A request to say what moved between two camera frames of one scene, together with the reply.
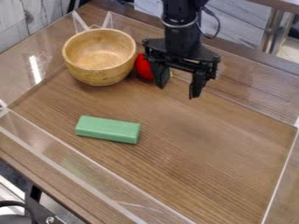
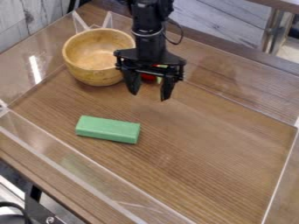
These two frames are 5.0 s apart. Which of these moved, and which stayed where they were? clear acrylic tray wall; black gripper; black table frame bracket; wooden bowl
Moved: black gripper
Stayed: wooden bowl; black table frame bracket; clear acrylic tray wall
